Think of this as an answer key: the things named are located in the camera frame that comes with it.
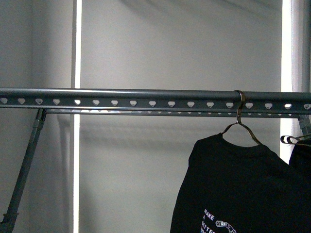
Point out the grey rack support leg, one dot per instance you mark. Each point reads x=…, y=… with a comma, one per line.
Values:
x=9, y=218

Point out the grey perforated rack rail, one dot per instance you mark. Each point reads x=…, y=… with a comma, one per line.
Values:
x=167, y=114
x=156, y=100

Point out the grey perforated rear rack rail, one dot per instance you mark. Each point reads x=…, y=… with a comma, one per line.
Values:
x=167, y=114

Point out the black printed t-shirt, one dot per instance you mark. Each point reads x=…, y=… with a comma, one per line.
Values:
x=234, y=189

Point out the grey perforated front rack rail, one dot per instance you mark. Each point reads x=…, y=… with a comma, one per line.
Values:
x=156, y=100

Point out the metal wire clothes hanger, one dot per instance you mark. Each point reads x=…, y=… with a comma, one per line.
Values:
x=239, y=119

